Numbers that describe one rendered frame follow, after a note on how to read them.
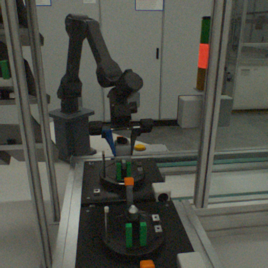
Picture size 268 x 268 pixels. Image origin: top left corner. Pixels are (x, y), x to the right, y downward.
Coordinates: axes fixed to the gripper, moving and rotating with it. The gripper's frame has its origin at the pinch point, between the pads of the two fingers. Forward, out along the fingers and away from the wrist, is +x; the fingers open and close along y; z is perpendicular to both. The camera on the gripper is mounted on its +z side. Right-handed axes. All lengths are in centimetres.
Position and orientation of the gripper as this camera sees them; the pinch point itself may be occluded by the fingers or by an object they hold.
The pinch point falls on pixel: (122, 144)
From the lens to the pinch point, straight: 78.4
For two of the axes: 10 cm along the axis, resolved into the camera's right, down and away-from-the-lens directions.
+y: 9.9, -0.5, 1.3
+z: 1.0, -3.5, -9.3
